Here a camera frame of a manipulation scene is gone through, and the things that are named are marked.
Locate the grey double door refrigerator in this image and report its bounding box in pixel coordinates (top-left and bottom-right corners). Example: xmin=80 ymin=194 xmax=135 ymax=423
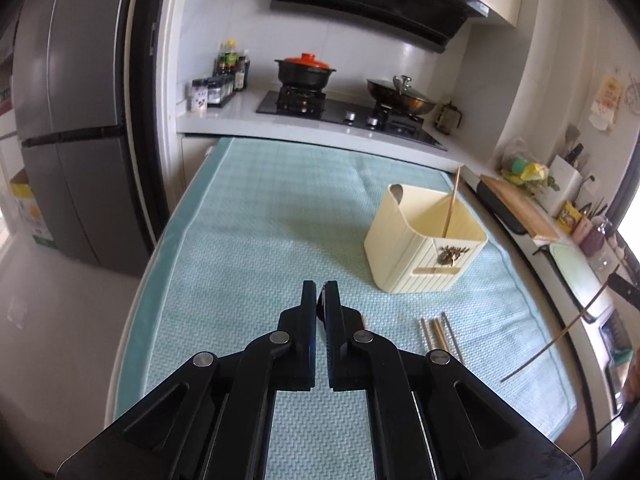
xmin=12 ymin=0 xmax=151 ymax=276

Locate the black gas stove top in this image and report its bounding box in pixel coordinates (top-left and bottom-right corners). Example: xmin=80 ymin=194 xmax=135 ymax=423
xmin=256 ymin=86 xmax=446 ymax=151

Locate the sauce bottles group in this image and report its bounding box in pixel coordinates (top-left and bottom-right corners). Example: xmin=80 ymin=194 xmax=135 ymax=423
xmin=214 ymin=40 xmax=250 ymax=91

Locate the yellow green cloth bundle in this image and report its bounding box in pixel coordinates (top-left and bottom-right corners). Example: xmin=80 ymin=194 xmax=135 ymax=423
xmin=501 ymin=157 xmax=560 ymax=195

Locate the glass french press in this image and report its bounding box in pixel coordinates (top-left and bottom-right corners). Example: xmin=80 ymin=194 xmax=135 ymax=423
xmin=434 ymin=101 xmax=463 ymax=136

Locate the pink cup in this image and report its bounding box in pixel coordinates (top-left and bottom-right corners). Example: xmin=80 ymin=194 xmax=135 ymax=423
xmin=572 ymin=216 xmax=593 ymax=245

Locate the hanging wall calendar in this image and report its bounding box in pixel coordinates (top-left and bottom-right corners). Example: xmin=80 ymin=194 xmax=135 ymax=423
xmin=589 ymin=75 xmax=624 ymax=131

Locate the white knife block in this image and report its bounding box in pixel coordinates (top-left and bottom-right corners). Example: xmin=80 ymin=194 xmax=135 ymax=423
xmin=535 ymin=155 xmax=582 ymax=218

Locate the green plastic cutting board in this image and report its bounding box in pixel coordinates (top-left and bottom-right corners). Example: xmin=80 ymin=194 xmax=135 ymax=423
xmin=548 ymin=243 xmax=614 ymax=324

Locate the wok with glass lid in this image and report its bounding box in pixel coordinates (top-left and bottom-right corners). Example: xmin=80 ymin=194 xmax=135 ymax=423
xmin=367 ymin=75 xmax=436 ymax=116

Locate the steel spoon round bowl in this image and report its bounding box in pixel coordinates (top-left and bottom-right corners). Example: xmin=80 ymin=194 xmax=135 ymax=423
xmin=388 ymin=184 xmax=404 ymax=204

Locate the light blue table cloth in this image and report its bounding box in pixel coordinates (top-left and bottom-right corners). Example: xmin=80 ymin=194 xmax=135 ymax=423
xmin=113 ymin=136 xmax=580 ymax=480

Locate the cream utensil holder box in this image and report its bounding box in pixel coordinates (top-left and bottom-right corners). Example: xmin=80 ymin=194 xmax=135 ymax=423
xmin=363 ymin=184 xmax=488 ymax=294

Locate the yellow cardboard box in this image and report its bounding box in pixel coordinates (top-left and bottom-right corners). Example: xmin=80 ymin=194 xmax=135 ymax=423
xmin=10 ymin=169 xmax=56 ymax=248

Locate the black pot red lid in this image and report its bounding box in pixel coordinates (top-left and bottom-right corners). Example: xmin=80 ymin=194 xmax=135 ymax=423
xmin=276 ymin=53 xmax=335 ymax=92

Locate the wooden cutting board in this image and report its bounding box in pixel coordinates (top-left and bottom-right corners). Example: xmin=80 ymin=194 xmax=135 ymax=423
xmin=480 ymin=174 xmax=560 ymax=242

